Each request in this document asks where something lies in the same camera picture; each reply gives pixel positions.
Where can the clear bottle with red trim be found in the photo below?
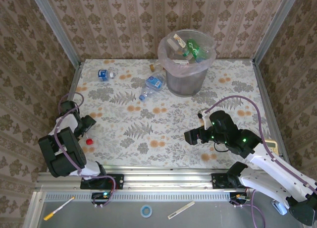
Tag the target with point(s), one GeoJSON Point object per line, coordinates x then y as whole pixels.
{"type": "Point", "coordinates": [89, 141]}

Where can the crushed blue label bottle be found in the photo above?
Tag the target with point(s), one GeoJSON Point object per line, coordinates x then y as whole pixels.
{"type": "Point", "coordinates": [153, 82]}

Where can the orange label plastic bottle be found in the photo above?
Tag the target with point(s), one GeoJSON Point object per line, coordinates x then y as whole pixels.
{"type": "Point", "coordinates": [154, 67]}

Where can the white pen with yellow cap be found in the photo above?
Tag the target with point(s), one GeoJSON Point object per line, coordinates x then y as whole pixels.
{"type": "Point", "coordinates": [59, 208]}

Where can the aluminium front rail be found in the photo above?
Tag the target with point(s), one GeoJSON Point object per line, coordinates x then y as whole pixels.
{"type": "Point", "coordinates": [168, 178]}

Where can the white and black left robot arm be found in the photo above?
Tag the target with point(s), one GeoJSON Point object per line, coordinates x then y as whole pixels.
{"type": "Point", "coordinates": [62, 158]}

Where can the black controller board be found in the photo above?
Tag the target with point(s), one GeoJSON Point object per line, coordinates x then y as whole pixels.
{"type": "Point", "coordinates": [237, 196]}
{"type": "Point", "coordinates": [105, 194]}

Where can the small blue label bottle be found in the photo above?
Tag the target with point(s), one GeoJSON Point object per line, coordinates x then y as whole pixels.
{"type": "Point", "coordinates": [102, 74]}

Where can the light blue plastic object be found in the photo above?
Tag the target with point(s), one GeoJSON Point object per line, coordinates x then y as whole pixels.
{"type": "Point", "coordinates": [280, 208]}

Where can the aluminium frame post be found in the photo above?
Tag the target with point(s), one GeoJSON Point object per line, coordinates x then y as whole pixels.
{"type": "Point", "coordinates": [275, 27]}
{"type": "Point", "coordinates": [55, 27]}

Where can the grey metal mesh bin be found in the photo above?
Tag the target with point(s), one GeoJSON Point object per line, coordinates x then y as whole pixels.
{"type": "Point", "coordinates": [183, 86]}

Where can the pink translucent bin liner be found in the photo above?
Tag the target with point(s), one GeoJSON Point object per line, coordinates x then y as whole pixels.
{"type": "Point", "coordinates": [164, 62]}

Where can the white flat stick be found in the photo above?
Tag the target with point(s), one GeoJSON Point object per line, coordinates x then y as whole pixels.
{"type": "Point", "coordinates": [180, 210]}

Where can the blue tape roll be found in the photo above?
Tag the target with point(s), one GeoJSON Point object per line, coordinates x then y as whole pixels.
{"type": "Point", "coordinates": [142, 211]}

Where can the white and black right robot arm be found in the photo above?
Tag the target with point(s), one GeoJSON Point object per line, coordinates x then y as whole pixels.
{"type": "Point", "coordinates": [272, 168]}

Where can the yellow white handheld device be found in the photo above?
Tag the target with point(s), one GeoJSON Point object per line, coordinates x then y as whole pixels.
{"type": "Point", "coordinates": [272, 146]}

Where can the green plastic bottle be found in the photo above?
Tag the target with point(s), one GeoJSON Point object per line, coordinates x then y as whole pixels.
{"type": "Point", "coordinates": [194, 48]}

